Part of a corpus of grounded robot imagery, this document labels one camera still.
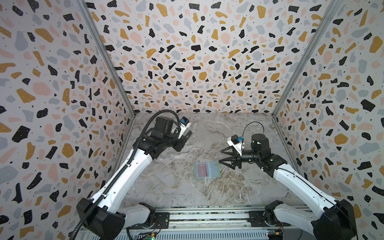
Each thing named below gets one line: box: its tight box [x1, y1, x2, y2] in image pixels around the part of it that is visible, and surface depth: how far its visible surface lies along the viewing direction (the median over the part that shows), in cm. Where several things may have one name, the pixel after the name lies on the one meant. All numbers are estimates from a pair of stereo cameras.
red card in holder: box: [197, 163, 208, 178], surface depth 92 cm
